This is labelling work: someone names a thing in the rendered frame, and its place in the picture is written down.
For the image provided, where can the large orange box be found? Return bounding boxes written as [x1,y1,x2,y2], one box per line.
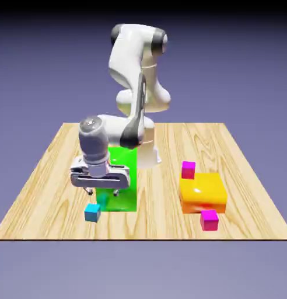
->
[179,172,228,214]

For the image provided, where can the small cyan cube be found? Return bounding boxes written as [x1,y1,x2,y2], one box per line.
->
[84,203,102,222]

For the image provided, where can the large green box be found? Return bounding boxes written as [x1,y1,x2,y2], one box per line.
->
[96,146,138,213]

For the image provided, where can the small magenta cube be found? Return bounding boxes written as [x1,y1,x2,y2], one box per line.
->
[181,161,196,180]
[199,209,219,232]

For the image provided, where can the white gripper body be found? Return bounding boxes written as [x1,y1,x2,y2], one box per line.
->
[70,165,131,190]

